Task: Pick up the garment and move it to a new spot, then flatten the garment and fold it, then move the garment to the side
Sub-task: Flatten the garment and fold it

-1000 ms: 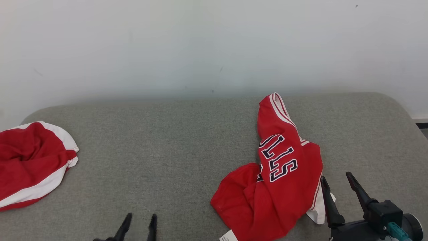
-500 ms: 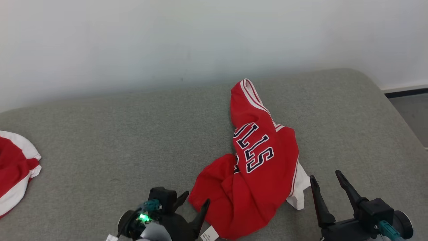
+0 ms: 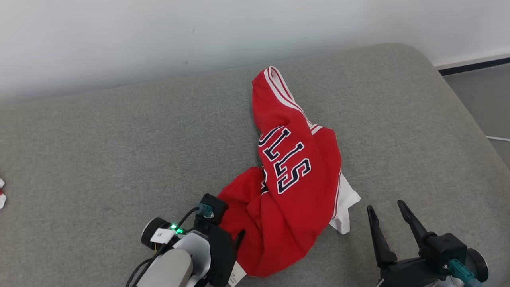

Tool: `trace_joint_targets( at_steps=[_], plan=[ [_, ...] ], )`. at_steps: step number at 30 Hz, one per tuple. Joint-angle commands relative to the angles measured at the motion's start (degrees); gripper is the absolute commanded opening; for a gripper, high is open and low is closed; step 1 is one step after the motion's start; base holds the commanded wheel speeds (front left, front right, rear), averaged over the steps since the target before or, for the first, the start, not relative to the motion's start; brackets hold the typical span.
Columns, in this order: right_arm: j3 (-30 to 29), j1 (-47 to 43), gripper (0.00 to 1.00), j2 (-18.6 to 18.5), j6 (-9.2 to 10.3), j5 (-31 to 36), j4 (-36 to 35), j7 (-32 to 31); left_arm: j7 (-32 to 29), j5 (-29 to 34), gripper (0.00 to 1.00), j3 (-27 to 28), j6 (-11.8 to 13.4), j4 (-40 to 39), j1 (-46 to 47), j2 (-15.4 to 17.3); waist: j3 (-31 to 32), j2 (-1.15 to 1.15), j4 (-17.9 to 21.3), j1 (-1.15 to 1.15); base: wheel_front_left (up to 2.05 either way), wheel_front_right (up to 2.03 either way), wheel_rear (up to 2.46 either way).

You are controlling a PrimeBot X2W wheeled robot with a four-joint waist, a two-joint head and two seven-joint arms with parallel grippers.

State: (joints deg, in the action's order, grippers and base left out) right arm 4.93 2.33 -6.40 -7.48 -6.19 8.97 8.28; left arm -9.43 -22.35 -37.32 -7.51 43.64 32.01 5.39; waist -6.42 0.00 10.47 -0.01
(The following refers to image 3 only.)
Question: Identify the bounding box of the red jersey with lettering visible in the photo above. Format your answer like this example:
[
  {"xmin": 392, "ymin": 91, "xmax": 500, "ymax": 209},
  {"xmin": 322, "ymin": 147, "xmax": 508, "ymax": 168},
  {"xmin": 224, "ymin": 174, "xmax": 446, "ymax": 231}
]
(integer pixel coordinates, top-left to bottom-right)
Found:
[{"xmin": 217, "ymin": 66, "xmax": 361, "ymax": 287}]

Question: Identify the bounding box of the white wall baseboard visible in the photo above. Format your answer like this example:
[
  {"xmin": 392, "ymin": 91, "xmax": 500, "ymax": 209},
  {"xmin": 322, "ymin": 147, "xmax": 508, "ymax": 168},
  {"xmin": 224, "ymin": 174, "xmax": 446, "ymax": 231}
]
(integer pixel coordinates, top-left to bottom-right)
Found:
[{"xmin": 433, "ymin": 50, "xmax": 510, "ymax": 76}]

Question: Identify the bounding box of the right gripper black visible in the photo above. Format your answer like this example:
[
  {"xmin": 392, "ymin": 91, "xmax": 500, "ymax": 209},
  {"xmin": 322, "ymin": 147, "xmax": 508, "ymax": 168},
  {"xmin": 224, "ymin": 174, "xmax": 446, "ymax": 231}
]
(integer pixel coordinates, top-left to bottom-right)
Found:
[{"xmin": 367, "ymin": 200, "xmax": 453, "ymax": 287}]

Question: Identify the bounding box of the right camera cable teal plug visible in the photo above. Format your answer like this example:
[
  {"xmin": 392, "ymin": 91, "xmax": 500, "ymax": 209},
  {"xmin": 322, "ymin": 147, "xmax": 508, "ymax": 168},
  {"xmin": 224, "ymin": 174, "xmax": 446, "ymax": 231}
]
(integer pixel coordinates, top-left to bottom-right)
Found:
[{"xmin": 448, "ymin": 259, "xmax": 483, "ymax": 287}]

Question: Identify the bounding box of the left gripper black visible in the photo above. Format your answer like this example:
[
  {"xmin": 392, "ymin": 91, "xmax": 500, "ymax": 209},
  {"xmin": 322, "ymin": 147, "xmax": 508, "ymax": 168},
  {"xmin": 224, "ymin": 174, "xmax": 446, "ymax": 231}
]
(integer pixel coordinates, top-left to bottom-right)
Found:
[{"xmin": 193, "ymin": 219, "xmax": 247, "ymax": 287}]

